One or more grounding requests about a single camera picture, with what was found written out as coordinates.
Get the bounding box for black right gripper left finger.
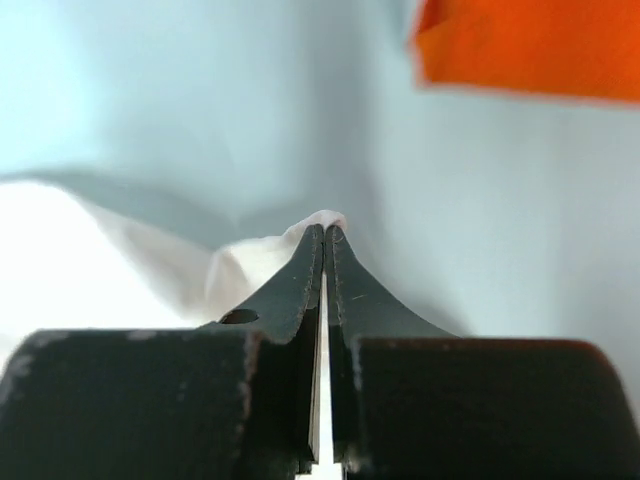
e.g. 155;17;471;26
199;225;324;475

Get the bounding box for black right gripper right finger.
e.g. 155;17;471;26
324;226;454;473

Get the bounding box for white t-shirt red graphic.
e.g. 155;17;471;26
1;181;346;356

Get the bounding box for folded orange t-shirt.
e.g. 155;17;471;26
412;0;639;102

